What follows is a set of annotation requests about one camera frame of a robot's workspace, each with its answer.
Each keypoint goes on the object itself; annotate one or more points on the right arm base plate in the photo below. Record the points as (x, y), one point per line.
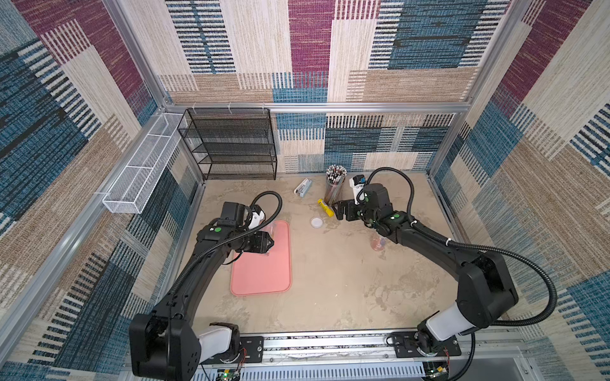
(412, 344)

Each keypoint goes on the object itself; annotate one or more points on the black wire shelf rack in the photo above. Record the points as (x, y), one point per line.
(231, 143)

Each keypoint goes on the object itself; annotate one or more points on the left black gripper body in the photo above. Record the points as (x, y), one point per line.
(253, 243)

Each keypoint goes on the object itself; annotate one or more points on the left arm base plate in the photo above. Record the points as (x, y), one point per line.
(249, 350)

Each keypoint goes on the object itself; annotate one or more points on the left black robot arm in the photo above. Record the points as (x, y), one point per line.
(163, 344)

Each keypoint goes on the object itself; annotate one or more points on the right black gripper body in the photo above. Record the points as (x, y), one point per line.
(350, 209)

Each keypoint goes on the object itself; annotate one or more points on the pink plastic tray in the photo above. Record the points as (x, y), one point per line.
(259, 274)

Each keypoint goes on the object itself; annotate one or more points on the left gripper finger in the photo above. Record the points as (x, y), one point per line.
(264, 235)
(267, 246)

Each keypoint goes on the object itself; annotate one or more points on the grey stapler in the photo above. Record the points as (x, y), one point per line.
(303, 188)

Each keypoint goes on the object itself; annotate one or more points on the translucent white jar lid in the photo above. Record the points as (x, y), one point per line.
(317, 222)

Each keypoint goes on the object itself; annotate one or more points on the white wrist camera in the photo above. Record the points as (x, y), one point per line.
(357, 183)
(254, 216)

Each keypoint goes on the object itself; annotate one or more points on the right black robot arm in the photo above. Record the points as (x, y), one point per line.
(485, 288)

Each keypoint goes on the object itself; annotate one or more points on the white wire mesh basket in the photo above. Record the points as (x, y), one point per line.
(132, 190)

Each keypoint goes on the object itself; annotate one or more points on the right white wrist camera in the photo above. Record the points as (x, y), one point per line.
(357, 183)

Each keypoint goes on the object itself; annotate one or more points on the clear cup of pencils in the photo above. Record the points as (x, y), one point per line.
(335, 176)

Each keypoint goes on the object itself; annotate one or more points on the white lid candy jar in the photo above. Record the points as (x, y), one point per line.
(378, 242)

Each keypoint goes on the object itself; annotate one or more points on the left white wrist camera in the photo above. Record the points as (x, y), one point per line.
(254, 216)

